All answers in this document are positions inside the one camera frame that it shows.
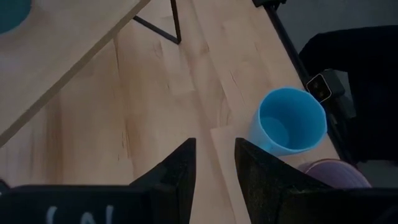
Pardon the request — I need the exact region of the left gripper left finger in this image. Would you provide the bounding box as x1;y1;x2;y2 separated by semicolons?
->
130;138;197;224

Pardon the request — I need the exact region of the purple ribbed mug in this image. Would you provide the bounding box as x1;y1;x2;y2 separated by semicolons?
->
297;157;373;190

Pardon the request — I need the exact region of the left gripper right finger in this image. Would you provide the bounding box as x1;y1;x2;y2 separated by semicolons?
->
234;138;332;224

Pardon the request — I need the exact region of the dark teal glazed mug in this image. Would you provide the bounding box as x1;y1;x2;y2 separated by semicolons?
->
0;0;33;35

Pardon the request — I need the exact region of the black office chair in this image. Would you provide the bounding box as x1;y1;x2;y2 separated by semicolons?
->
298;24;398;163

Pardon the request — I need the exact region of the small black table-level camera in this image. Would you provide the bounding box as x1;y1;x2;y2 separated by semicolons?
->
305;68;346;104

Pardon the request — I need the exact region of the light blue faceted mug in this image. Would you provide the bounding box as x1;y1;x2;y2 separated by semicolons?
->
248;86;328;157

